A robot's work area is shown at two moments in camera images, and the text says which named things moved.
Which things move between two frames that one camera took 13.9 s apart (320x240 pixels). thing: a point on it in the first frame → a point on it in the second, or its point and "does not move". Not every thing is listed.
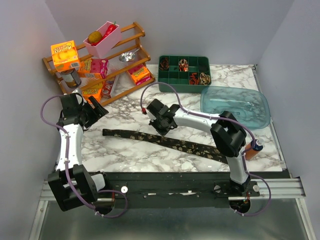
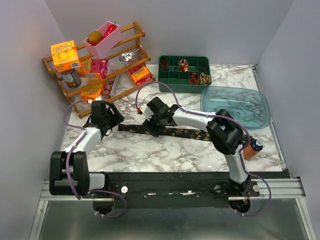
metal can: (71, 78) does not move
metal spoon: (127, 56) does not move
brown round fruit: (95, 36) does not move
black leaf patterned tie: (172, 144) → (141, 128)
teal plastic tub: (250, 106) does not move
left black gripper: (97, 112) → (117, 117)
